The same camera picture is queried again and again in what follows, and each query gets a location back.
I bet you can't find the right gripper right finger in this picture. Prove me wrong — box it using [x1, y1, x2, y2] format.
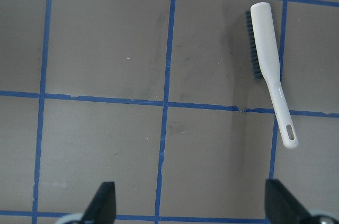
[264, 179, 312, 224]

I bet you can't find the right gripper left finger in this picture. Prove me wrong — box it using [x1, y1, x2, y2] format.
[81, 182, 117, 224]

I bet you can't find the beige hand brush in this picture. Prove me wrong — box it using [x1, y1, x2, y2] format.
[245, 2, 299, 149]

